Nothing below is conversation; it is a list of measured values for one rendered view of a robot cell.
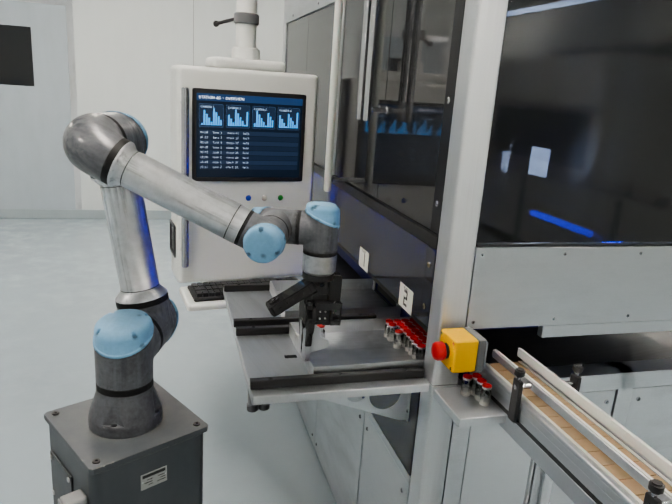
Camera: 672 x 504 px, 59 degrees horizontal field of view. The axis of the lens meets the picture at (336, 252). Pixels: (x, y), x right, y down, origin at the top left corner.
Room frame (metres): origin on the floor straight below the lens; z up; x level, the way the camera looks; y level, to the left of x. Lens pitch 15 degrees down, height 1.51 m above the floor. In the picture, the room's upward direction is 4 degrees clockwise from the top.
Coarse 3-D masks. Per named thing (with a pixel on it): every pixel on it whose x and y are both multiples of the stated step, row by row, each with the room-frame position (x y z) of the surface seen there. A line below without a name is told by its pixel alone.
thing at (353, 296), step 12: (276, 288) 1.78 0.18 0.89; (348, 288) 1.85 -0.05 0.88; (360, 288) 1.86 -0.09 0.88; (348, 300) 1.74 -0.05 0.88; (360, 300) 1.74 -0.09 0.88; (372, 300) 1.75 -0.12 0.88; (288, 312) 1.53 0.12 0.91; (336, 312) 1.57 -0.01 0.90; (348, 312) 1.58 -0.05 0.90; (360, 312) 1.59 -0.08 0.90; (372, 312) 1.60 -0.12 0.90; (384, 312) 1.61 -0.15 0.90; (396, 312) 1.62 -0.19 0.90
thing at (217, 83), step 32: (224, 64) 2.08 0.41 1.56; (256, 64) 2.13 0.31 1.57; (192, 96) 2.02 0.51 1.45; (224, 96) 2.06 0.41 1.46; (256, 96) 2.11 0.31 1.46; (288, 96) 2.16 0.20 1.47; (192, 128) 2.02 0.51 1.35; (224, 128) 2.07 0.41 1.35; (256, 128) 2.11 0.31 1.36; (288, 128) 2.16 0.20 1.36; (192, 160) 2.02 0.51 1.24; (224, 160) 2.07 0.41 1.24; (256, 160) 2.11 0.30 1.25; (288, 160) 2.16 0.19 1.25; (224, 192) 2.07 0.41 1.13; (256, 192) 2.12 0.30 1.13; (288, 192) 2.17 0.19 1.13; (192, 224) 2.03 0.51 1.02; (192, 256) 2.03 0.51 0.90; (224, 256) 2.07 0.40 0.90; (288, 256) 2.17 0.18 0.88
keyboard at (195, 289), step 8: (240, 280) 2.02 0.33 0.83; (248, 280) 2.02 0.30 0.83; (256, 280) 2.03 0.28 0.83; (264, 280) 2.03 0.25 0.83; (272, 280) 2.04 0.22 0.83; (192, 288) 1.93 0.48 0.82; (200, 288) 1.90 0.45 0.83; (208, 288) 1.90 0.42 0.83; (216, 288) 1.91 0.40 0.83; (192, 296) 1.86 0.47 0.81; (200, 296) 1.85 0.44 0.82; (208, 296) 1.86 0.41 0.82; (216, 296) 1.86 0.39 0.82
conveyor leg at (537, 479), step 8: (536, 464) 1.06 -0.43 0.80; (528, 472) 1.08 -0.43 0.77; (536, 472) 1.05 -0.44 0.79; (544, 472) 1.05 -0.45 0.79; (528, 480) 1.07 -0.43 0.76; (536, 480) 1.05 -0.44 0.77; (544, 480) 1.05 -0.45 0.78; (552, 480) 1.05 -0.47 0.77; (528, 488) 1.06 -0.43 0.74; (536, 488) 1.05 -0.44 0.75; (544, 488) 1.05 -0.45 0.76; (528, 496) 1.06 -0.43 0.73; (536, 496) 1.05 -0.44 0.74; (544, 496) 1.05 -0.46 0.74
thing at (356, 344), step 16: (352, 320) 1.49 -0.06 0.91; (368, 320) 1.51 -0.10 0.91; (384, 320) 1.52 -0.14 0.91; (336, 336) 1.45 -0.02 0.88; (352, 336) 1.46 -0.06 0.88; (368, 336) 1.47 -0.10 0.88; (320, 352) 1.35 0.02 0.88; (336, 352) 1.35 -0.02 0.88; (352, 352) 1.36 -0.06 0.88; (368, 352) 1.37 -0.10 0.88; (384, 352) 1.37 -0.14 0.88; (400, 352) 1.38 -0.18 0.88; (320, 368) 1.20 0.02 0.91; (336, 368) 1.22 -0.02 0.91; (352, 368) 1.23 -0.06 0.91; (368, 368) 1.24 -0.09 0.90; (384, 368) 1.25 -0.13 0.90
